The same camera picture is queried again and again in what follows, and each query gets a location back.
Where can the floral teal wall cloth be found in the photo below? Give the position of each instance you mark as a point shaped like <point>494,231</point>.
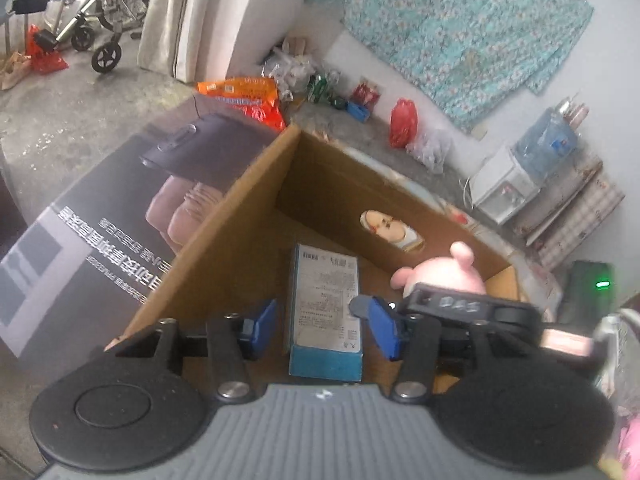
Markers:
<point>467,56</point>

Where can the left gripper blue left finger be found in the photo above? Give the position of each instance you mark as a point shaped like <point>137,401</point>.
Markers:
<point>231,340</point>

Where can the pink plush doll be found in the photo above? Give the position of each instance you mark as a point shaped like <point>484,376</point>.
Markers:
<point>455,272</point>

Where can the blue white carton box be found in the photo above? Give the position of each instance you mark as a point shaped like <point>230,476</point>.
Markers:
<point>324,338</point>

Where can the orange snack bag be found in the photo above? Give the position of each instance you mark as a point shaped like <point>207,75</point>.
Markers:
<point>255,97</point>

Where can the brown cardboard box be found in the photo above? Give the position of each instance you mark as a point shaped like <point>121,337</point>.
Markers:
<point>302,190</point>

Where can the white curtain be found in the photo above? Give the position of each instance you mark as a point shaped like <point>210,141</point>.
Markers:
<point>186,39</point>

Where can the red plastic bag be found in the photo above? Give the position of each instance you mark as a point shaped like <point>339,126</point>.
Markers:
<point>403,123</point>

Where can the large printed flat box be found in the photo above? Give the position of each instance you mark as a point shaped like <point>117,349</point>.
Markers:
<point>78,275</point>

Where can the wheelchair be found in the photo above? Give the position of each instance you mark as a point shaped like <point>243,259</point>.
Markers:
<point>95,25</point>

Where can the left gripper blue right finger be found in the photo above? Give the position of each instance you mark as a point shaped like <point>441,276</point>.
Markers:
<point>413,339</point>

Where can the water dispenser bottle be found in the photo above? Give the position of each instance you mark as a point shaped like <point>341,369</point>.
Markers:
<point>545,146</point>

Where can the white water dispenser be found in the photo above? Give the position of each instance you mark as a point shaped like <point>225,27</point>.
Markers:
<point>502,187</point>

